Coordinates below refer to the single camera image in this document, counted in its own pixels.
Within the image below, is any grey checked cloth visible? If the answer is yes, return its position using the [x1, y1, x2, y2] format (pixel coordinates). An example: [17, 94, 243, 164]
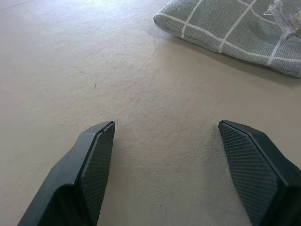
[153, 0, 301, 79]

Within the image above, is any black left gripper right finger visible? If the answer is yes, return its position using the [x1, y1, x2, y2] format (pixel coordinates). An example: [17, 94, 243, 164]
[218, 120, 301, 226]

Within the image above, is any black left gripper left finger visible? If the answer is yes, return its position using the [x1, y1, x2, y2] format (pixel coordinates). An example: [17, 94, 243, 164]
[17, 121, 116, 226]

